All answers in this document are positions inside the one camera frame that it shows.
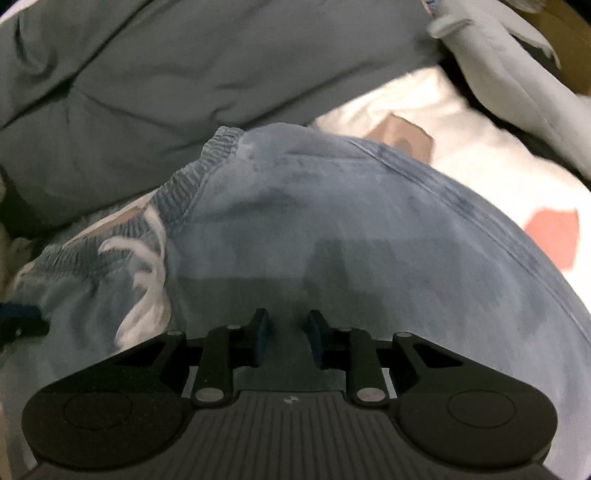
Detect grey neck pillow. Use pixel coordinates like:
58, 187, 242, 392
427, 0, 591, 181

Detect white black fluffy blanket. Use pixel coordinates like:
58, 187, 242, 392
0, 222, 35, 296

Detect blue denim pants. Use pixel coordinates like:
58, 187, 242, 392
0, 124, 591, 480

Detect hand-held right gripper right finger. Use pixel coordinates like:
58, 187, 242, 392
307, 309, 465, 408

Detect flattened cardboard box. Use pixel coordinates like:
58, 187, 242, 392
508, 0, 591, 97

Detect bear print bed sheet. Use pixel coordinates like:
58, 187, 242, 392
28, 65, 591, 278

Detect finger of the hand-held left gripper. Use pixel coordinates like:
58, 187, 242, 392
0, 302, 41, 320
0, 318, 50, 341

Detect dark grey pillow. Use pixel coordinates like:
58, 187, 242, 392
0, 0, 444, 227

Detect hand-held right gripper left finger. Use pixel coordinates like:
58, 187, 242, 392
113, 308, 271, 408

